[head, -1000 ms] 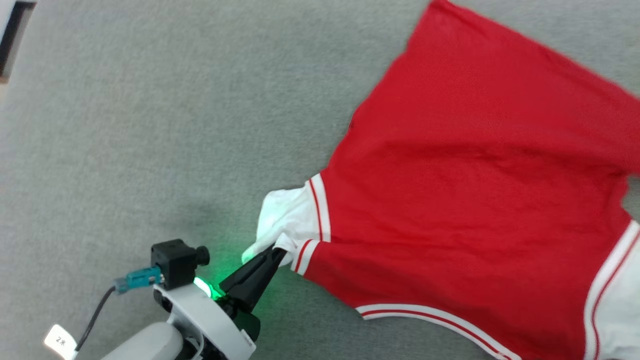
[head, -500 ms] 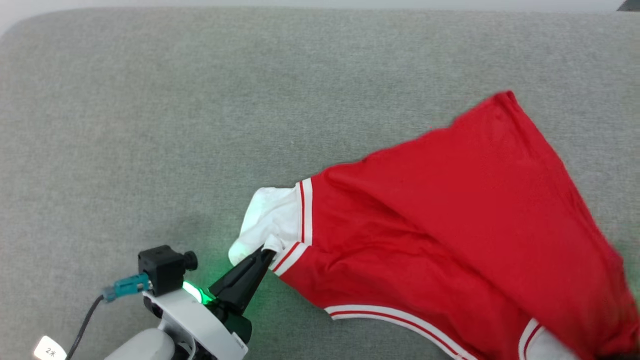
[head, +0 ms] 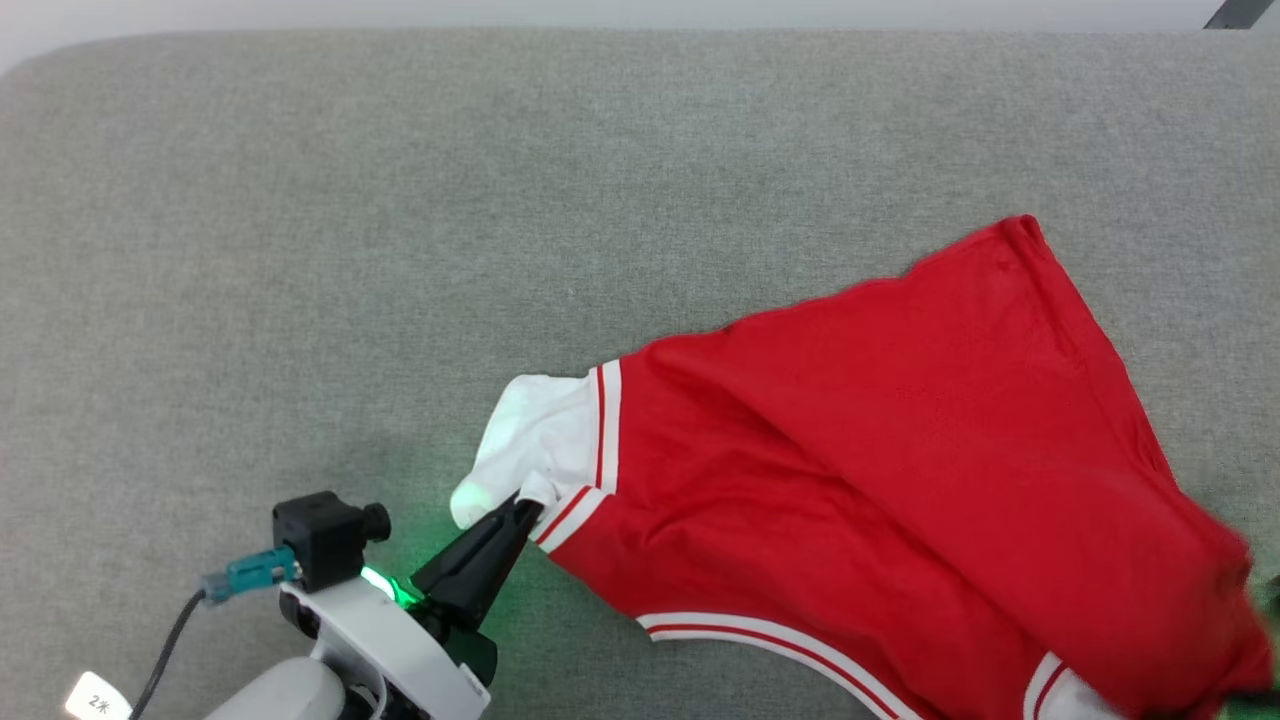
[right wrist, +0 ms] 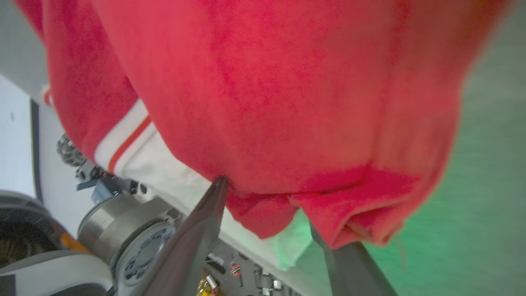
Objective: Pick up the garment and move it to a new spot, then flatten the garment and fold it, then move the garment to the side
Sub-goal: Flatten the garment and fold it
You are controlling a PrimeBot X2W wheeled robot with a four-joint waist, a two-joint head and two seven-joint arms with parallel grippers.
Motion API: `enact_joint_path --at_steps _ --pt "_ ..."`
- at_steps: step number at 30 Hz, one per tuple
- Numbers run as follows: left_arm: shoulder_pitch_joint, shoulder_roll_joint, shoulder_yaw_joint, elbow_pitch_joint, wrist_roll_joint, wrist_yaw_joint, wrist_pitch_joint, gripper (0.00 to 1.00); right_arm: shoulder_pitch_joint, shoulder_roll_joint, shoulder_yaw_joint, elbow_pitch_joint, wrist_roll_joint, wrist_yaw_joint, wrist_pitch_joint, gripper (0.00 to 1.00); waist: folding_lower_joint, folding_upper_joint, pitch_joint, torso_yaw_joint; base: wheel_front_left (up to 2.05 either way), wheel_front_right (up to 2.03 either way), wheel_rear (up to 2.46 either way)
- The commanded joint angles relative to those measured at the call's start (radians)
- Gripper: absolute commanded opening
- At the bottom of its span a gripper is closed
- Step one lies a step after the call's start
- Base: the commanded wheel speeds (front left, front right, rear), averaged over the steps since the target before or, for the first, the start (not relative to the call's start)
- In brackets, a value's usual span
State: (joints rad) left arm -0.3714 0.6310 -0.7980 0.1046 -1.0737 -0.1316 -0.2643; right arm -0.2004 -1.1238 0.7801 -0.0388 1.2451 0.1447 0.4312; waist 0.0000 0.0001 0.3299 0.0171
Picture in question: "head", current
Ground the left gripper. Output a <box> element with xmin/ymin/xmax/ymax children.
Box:
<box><xmin>280</xmin><ymin>493</ymin><xmax>546</xmax><ymax>720</ymax></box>

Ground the red and white garment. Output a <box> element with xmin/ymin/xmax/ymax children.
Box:
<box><xmin>450</xmin><ymin>214</ymin><xmax>1276</xmax><ymax>720</ymax></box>

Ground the grey fabric sofa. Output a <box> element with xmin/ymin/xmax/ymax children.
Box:
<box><xmin>0</xmin><ymin>28</ymin><xmax>1280</xmax><ymax>720</ymax></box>

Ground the grey panel with dark edge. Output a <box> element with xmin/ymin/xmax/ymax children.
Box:
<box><xmin>1203</xmin><ymin>0</ymin><xmax>1280</xmax><ymax>31</ymax></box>

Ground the white cable label tag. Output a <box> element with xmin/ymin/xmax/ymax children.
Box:
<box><xmin>65</xmin><ymin>670</ymin><xmax>133</xmax><ymax>720</ymax></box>

